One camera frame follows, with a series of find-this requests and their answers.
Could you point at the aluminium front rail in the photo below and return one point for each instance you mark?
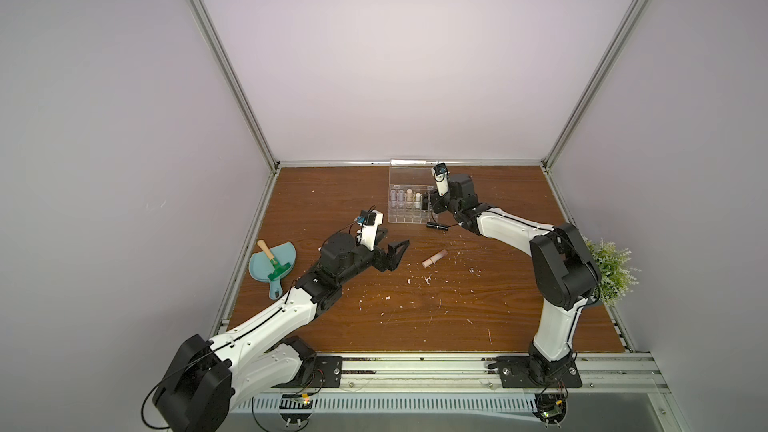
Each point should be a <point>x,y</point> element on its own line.
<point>482,372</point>

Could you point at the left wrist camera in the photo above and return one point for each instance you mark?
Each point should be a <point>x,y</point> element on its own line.
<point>368,221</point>

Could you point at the green rake wooden handle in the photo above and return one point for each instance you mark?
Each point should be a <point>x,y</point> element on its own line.
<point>279,268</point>

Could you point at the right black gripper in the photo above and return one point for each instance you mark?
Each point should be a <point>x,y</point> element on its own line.
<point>437,209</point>

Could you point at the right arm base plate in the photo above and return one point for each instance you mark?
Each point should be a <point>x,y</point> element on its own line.
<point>535,371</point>

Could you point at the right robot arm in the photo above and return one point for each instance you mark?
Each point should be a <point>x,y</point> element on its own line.
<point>565,271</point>

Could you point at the peach lip gloss tube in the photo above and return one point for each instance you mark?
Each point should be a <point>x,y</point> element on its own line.
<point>434,259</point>

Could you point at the potted green plant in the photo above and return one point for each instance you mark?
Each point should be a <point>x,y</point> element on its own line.
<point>618,276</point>

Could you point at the clear acrylic lipstick organizer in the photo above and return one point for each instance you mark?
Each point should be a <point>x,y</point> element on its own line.
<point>410,184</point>

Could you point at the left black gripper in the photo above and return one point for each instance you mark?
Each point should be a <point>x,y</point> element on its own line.
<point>386,263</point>

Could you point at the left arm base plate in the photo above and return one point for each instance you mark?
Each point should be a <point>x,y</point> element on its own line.
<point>312,371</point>

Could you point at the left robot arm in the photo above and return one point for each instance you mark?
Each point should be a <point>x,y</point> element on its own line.
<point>207,378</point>

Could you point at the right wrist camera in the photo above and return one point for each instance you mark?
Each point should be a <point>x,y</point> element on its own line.
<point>441,176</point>

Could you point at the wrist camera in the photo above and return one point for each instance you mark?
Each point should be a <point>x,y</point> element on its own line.
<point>441,176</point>
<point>368,221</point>

